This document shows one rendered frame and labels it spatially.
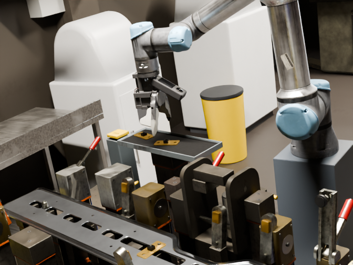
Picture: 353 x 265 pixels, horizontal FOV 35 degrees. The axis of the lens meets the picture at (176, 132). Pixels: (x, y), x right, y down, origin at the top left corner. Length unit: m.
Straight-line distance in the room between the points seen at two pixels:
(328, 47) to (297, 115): 5.18
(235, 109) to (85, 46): 1.31
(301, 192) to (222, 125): 2.66
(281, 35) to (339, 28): 5.08
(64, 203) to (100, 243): 0.35
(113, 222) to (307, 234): 0.62
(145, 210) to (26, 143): 1.54
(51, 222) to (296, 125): 0.83
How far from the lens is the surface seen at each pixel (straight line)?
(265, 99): 5.33
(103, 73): 3.81
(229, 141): 4.47
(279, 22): 1.55
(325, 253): 1.37
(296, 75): 1.58
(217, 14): 1.75
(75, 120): 3.39
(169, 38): 1.69
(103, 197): 1.87
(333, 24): 6.65
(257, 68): 5.17
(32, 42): 4.25
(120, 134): 2.03
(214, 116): 4.41
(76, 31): 3.87
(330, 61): 6.78
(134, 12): 5.09
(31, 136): 3.18
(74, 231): 1.77
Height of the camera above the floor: 1.81
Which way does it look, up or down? 19 degrees down
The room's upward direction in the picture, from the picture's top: 9 degrees counter-clockwise
